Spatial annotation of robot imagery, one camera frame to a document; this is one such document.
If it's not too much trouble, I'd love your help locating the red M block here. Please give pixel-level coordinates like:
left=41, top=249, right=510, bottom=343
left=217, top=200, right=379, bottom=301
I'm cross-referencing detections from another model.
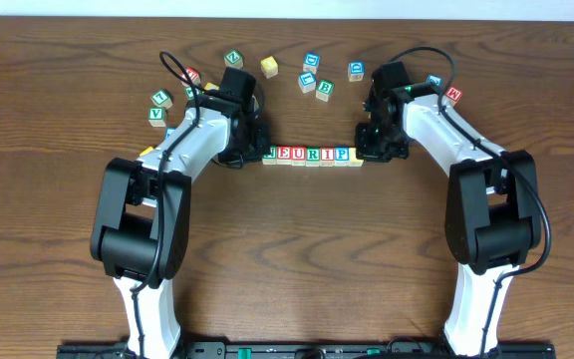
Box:
left=443, top=86, right=463, bottom=107

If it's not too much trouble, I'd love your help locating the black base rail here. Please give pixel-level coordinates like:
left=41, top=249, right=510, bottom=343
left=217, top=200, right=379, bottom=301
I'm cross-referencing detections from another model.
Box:
left=56, top=338, right=556, bottom=359

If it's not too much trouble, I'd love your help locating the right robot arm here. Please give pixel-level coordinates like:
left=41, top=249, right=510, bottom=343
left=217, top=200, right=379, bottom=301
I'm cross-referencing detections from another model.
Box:
left=355, top=62, right=541, bottom=357

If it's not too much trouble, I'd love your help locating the blue 2 block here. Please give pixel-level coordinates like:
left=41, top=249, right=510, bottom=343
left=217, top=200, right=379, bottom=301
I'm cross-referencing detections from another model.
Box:
left=427, top=75, right=442, bottom=87

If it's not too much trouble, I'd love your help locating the red u block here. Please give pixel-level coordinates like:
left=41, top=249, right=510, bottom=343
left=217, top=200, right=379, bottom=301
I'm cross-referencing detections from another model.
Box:
left=291, top=147, right=307, bottom=167
left=181, top=68, right=201, bottom=87

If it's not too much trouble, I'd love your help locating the green block under left gripper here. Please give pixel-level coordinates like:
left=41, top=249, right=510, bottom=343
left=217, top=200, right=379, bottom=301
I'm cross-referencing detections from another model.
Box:
left=150, top=89, right=173, bottom=110

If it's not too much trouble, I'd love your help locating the blue l block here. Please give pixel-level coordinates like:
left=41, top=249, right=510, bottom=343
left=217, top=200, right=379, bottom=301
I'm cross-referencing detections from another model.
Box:
left=164, top=128, right=175, bottom=139
left=298, top=72, right=317, bottom=94

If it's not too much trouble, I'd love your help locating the green R block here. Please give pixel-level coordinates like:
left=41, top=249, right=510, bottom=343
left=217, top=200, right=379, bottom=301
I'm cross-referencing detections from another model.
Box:
left=305, top=148, right=321, bottom=167

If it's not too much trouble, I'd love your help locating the red I block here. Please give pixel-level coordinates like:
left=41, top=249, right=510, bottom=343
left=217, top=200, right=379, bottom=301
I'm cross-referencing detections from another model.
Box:
left=320, top=148, right=335, bottom=167

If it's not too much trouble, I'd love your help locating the blue D block upper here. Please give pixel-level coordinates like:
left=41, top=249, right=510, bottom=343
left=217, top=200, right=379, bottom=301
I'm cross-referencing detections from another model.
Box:
left=303, top=52, right=320, bottom=74

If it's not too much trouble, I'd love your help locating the blue L block left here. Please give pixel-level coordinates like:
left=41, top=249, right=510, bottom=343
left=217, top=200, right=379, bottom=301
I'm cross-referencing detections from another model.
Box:
left=164, top=128, right=175, bottom=139

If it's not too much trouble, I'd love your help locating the green G block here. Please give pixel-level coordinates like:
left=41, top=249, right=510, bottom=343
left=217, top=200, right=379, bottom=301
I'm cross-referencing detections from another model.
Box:
left=185, top=87, right=201, bottom=100

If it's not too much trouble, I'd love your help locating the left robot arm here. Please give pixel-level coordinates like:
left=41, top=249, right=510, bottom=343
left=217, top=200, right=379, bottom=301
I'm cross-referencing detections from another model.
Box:
left=91, top=91, right=269, bottom=358

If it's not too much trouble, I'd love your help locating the blue d block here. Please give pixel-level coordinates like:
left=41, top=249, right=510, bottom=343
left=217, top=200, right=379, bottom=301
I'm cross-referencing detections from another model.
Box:
left=303, top=52, right=320, bottom=74
left=348, top=62, right=365, bottom=82

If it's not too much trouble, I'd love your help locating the red E block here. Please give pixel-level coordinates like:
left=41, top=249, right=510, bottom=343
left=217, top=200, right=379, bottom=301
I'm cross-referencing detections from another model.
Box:
left=276, top=146, right=292, bottom=166

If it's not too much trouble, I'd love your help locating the green B block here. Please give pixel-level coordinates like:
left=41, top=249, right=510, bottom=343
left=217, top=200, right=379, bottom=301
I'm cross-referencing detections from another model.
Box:
left=316, top=80, right=335, bottom=102

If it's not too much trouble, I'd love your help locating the green N block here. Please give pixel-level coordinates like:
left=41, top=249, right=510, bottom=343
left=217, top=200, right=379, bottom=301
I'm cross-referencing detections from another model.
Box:
left=262, top=146, right=277, bottom=166

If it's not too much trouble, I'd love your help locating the yellow block left of S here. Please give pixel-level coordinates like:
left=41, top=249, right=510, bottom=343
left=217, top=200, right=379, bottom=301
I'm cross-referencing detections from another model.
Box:
left=204, top=82, right=219, bottom=91

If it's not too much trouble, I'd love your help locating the blue P block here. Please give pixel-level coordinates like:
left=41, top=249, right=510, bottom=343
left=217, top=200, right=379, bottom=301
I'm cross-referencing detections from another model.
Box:
left=334, top=147, right=350, bottom=167

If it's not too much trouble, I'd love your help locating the green Z block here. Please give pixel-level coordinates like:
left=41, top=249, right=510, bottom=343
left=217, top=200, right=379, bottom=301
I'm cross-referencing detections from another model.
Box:
left=223, top=49, right=244, bottom=69

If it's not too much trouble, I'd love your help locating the yellow block top centre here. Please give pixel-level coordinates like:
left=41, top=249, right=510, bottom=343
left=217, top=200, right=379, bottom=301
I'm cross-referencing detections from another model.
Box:
left=260, top=56, right=279, bottom=79

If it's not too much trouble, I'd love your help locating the yellow block far left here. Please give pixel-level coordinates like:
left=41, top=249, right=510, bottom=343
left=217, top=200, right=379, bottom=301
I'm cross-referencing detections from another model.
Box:
left=140, top=147, right=154, bottom=157

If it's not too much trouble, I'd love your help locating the blue L block right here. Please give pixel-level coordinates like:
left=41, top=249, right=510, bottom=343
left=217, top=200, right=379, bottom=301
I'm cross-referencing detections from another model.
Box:
left=298, top=72, right=317, bottom=94

